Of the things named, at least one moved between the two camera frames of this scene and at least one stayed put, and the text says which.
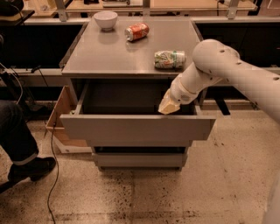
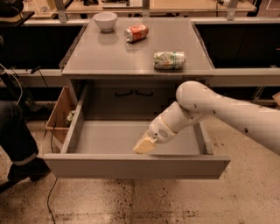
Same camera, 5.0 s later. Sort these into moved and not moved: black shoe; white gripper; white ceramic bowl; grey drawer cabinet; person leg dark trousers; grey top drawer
Moved: grey top drawer; white gripper
Not moved: grey drawer cabinet; white ceramic bowl; person leg dark trousers; black shoe
